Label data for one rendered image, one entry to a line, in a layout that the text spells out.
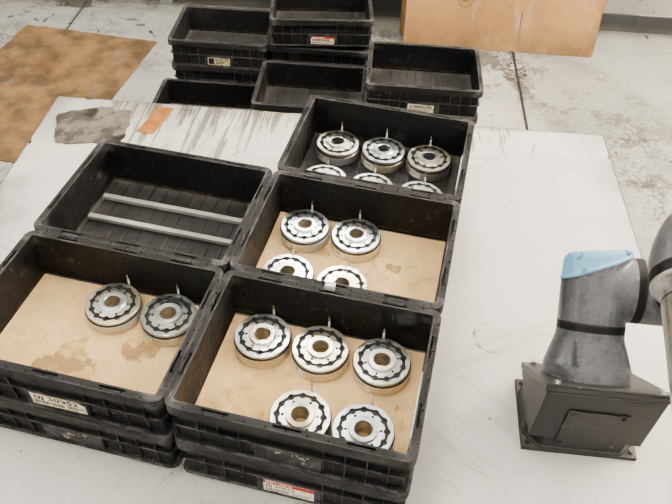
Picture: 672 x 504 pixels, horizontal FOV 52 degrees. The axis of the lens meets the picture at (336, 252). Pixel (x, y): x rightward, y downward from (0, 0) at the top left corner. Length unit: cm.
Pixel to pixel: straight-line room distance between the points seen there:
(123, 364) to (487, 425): 68
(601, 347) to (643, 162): 216
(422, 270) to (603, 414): 44
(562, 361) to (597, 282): 15
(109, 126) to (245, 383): 104
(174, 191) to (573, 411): 96
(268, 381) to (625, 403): 61
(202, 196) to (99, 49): 241
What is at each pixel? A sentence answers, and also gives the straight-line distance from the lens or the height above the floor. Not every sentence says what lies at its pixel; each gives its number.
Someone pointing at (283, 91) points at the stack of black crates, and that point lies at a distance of 276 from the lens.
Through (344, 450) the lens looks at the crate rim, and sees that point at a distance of 107.
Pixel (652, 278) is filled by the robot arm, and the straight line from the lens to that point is 86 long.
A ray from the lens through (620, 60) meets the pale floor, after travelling 409.
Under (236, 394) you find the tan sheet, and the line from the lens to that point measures 123.
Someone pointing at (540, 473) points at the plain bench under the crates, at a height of 70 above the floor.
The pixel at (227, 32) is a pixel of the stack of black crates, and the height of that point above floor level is 38.
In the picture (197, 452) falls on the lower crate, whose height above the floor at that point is 80.
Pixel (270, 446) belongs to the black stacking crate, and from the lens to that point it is 113.
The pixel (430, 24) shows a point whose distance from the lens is 388.
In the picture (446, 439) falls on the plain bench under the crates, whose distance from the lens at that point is 135.
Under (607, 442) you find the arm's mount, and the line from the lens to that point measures 137.
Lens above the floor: 186
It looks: 46 degrees down
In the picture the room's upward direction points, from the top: 2 degrees clockwise
